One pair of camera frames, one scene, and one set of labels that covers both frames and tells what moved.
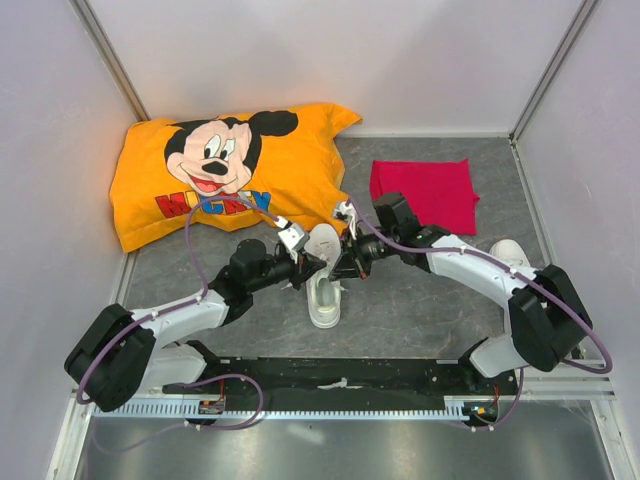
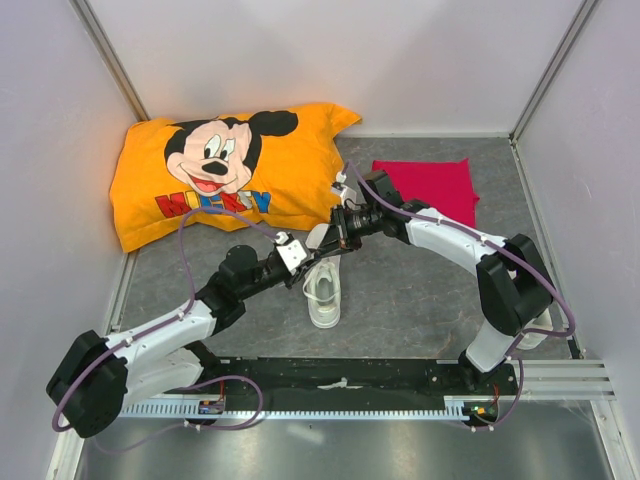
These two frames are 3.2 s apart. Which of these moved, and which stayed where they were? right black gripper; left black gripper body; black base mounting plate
Moved: right black gripper
Stayed: left black gripper body; black base mounting plate
